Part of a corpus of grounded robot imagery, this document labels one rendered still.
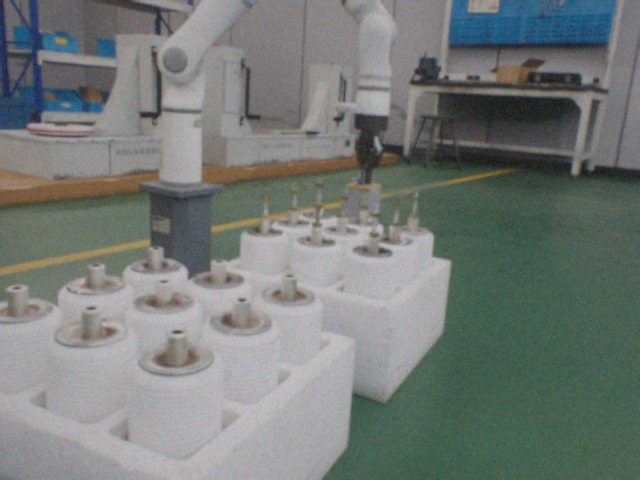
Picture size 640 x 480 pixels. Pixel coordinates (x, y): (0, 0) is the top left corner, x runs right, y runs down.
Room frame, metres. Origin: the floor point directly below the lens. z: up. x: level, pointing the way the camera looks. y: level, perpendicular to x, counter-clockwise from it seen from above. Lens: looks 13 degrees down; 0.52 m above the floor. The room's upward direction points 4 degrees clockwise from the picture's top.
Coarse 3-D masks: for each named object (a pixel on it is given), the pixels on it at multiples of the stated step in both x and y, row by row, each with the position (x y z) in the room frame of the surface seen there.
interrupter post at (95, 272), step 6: (90, 264) 0.76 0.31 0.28; (96, 264) 0.76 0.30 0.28; (90, 270) 0.74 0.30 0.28; (96, 270) 0.74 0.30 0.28; (102, 270) 0.75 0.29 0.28; (90, 276) 0.74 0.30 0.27; (96, 276) 0.74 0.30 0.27; (102, 276) 0.75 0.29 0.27; (90, 282) 0.74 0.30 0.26; (96, 282) 0.74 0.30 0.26; (102, 282) 0.75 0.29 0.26; (90, 288) 0.74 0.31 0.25; (96, 288) 0.74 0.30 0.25
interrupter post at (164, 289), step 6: (156, 282) 0.70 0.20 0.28; (162, 282) 0.71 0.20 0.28; (168, 282) 0.70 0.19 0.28; (156, 288) 0.70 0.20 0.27; (162, 288) 0.69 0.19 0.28; (168, 288) 0.70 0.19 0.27; (156, 294) 0.70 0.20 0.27; (162, 294) 0.69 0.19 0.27; (168, 294) 0.70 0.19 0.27; (156, 300) 0.70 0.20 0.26; (162, 300) 0.69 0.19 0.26; (168, 300) 0.70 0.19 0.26; (162, 306) 0.69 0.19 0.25
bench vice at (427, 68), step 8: (424, 56) 5.40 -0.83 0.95; (424, 64) 5.52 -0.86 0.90; (432, 64) 5.58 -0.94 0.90; (416, 72) 5.43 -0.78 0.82; (424, 72) 5.49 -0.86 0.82; (432, 72) 5.58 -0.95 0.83; (440, 72) 5.71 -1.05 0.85; (424, 80) 5.61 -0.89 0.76; (432, 80) 5.55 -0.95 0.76; (440, 80) 5.64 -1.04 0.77
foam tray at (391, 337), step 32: (256, 288) 1.06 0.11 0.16; (320, 288) 1.02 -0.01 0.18; (416, 288) 1.06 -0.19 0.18; (352, 320) 0.97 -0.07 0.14; (384, 320) 0.94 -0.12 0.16; (416, 320) 1.07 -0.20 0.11; (384, 352) 0.94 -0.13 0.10; (416, 352) 1.09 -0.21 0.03; (352, 384) 0.96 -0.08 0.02; (384, 384) 0.94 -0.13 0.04
